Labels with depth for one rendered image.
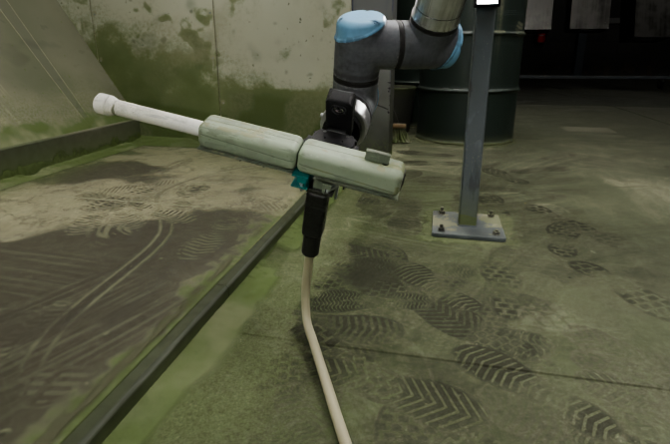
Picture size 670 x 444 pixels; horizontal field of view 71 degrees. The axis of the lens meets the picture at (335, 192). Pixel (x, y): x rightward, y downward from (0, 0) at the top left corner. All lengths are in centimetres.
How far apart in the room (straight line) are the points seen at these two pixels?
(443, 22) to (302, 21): 140
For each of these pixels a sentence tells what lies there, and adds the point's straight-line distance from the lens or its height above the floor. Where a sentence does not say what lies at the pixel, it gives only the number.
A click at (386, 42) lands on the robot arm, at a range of 90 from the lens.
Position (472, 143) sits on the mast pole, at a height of 26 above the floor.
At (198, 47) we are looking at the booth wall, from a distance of 243.
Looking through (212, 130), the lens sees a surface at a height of 39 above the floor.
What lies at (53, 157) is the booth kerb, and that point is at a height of 9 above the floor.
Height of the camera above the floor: 50
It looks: 17 degrees down
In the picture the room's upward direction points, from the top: straight up
